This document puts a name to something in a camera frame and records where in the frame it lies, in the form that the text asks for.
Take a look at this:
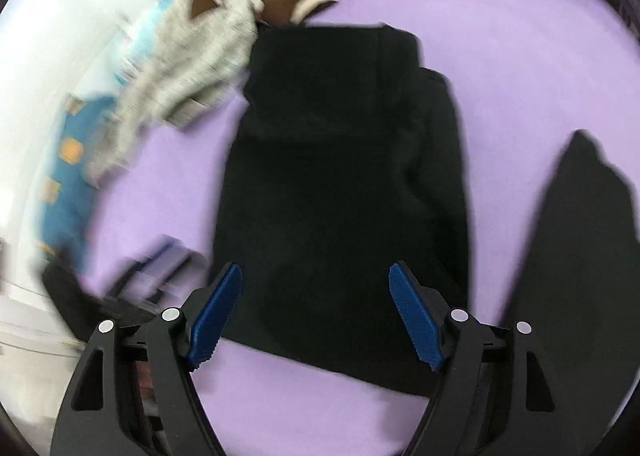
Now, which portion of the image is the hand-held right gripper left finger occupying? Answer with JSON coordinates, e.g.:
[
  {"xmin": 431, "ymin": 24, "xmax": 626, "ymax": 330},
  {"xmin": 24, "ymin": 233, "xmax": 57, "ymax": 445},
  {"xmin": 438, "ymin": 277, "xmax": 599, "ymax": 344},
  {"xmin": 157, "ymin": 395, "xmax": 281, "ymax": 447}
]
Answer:
[{"xmin": 50, "ymin": 262, "xmax": 244, "ymax": 456}]

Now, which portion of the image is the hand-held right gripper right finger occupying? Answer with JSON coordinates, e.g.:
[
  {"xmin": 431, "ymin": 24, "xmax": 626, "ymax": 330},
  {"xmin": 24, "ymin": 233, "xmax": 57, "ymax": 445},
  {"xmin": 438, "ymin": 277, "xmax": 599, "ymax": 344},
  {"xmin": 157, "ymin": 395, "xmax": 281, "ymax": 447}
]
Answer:
[{"xmin": 388, "ymin": 262, "xmax": 585, "ymax": 456}]

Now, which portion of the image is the black hoodie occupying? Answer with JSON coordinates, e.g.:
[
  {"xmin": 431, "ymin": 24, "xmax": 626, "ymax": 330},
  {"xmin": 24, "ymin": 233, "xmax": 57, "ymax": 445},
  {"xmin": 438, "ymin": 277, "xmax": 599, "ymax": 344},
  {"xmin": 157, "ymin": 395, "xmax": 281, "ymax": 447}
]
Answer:
[{"xmin": 212, "ymin": 24, "xmax": 471, "ymax": 398}]

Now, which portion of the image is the blue cloth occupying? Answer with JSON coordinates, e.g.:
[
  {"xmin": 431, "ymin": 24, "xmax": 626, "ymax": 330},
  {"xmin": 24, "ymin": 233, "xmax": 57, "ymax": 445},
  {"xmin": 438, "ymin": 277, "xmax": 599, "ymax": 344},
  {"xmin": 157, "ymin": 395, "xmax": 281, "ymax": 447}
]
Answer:
[{"xmin": 39, "ymin": 95, "xmax": 132, "ymax": 264}]

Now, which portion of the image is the grey knit garment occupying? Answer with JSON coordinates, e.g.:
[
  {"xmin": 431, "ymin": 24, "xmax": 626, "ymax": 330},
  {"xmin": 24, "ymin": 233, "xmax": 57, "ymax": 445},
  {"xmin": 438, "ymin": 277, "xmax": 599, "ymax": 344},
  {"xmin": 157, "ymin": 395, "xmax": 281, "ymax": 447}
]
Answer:
[{"xmin": 87, "ymin": 0, "xmax": 266, "ymax": 177}]

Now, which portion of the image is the purple bed sheet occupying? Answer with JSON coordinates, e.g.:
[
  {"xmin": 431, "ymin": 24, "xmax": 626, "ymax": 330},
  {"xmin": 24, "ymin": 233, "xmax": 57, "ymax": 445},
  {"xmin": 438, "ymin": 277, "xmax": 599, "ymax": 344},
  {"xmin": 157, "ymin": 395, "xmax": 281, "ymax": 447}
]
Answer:
[{"xmin": 75, "ymin": 0, "xmax": 640, "ymax": 456}]

